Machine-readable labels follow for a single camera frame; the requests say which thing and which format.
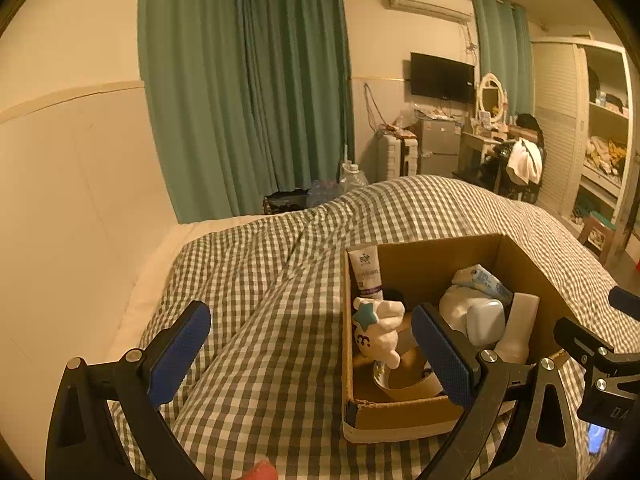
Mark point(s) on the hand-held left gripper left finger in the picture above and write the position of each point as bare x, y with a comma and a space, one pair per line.
180, 355

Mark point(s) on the white towel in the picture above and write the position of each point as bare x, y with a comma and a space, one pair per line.
525, 160

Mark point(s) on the white air conditioner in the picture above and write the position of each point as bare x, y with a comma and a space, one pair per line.
427, 2

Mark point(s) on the white plush toy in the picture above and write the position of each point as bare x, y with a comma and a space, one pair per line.
377, 332

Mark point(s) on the pale plastic bottle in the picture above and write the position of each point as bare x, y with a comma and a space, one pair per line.
517, 330

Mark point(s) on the black wall television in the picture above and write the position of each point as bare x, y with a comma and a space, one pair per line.
442, 76

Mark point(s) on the white louvred wardrobe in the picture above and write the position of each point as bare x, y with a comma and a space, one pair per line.
555, 125

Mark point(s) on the oval white vanity mirror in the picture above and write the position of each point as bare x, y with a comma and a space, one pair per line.
491, 97

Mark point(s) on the white ribbed suitcase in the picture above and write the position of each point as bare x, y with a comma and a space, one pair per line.
395, 157

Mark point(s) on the green curtain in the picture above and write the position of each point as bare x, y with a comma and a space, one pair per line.
300, 85
505, 55
195, 90

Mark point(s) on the small wooden stool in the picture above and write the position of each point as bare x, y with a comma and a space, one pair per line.
595, 232

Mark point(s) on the floral tissue packet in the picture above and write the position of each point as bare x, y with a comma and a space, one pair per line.
487, 284

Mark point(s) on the chair with white cloth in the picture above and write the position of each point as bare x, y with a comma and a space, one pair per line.
500, 180

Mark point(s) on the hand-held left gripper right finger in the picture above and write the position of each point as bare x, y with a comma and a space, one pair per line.
445, 360

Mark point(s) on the black patterned case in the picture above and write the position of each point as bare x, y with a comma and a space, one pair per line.
285, 201

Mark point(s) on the white plastic case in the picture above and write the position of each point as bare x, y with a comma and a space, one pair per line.
484, 322

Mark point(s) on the black bag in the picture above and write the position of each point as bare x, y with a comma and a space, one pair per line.
529, 122

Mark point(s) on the white cream tube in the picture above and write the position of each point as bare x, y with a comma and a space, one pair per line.
367, 272

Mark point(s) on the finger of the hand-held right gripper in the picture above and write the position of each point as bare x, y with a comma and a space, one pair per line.
580, 340
626, 303

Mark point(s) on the vanity desk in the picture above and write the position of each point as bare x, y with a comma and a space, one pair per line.
475, 147

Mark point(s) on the cardboard box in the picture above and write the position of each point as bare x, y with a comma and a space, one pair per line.
435, 260

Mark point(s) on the pile of yellow clothes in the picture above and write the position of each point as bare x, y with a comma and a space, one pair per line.
607, 155

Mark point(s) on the white bed sheet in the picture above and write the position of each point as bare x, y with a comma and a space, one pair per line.
150, 270

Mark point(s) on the brown tape roll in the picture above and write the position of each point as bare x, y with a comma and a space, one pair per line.
415, 391

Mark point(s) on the checkered blanket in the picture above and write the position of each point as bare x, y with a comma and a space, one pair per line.
280, 310

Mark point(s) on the smartphone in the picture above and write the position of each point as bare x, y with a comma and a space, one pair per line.
595, 437

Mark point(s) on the silver small fridge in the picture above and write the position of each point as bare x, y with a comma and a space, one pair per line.
437, 147

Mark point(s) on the clear water jug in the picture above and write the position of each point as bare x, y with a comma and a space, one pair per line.
354, 177

